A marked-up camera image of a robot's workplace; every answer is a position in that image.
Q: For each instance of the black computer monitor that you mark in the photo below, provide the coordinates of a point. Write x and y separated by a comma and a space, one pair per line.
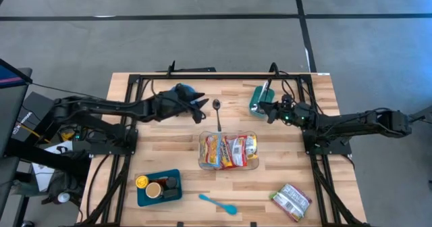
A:
13, 112

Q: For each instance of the jar with yellow lid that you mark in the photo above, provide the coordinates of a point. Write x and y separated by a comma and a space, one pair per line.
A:
142, 182

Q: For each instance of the dark teal plastic tray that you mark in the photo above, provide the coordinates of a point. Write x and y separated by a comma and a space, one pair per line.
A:
143, 200

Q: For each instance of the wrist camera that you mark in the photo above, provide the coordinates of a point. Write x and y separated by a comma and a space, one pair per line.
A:
287, 100
185, 90

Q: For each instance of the clear plastic bin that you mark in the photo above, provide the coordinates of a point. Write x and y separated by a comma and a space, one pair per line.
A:
229, 168

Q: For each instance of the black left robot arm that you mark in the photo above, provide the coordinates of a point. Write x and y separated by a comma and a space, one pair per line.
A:
101, 107

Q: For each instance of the white paper sheet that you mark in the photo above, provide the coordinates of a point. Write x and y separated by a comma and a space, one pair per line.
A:
44, 179

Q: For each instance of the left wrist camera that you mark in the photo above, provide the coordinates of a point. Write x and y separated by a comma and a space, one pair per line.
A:
185, 90

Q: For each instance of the blue ramen noodle packet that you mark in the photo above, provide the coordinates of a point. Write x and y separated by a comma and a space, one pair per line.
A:
211, 151

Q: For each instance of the black equipment case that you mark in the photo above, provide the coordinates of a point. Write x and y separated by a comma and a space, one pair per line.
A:
33, 113

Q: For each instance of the white round cap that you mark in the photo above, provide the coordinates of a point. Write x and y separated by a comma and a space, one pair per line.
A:
63, 197

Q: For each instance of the red ramen noodle packet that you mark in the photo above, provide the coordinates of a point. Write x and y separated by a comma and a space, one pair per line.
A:
239, 151
227, 154

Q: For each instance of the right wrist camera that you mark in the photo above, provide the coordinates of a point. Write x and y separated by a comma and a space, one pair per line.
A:
287, 100

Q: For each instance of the glass spice jar black lid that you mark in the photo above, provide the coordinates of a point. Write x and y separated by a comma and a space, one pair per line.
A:
171, 182

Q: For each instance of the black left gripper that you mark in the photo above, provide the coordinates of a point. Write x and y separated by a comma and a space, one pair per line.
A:
175, 107

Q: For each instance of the peanut butter jar tan lid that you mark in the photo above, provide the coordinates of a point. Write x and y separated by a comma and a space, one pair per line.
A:
154, 190

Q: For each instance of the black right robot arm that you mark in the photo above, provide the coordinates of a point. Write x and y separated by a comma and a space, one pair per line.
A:
354, 122

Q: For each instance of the white green snack packet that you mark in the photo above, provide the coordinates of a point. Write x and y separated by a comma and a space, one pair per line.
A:
290, 201

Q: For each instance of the light teal plastic basket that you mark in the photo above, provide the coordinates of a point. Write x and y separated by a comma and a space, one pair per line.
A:
254, 100

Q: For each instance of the blue bowl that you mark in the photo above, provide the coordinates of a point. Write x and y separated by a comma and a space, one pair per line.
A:
173, 88

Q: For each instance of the yellow chicken ramen packet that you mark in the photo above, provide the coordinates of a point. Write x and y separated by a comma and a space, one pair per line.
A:
251, 147

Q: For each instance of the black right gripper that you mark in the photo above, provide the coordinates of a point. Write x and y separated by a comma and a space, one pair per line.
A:
300, 115

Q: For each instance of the small black box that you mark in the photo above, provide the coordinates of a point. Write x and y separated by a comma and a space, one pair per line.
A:
171, 193

